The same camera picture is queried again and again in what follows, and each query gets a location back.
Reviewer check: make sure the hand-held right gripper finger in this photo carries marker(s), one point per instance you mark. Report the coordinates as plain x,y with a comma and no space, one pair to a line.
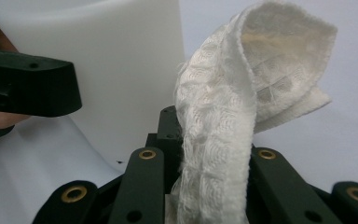
169,133

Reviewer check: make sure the white waffle cloth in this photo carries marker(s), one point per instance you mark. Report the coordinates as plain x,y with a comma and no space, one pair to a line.
223,124

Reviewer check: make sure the white plastic cup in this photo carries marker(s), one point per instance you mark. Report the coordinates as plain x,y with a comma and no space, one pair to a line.
121,62

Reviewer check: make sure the white table cover sheet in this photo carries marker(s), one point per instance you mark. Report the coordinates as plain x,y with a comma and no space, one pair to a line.
354,124

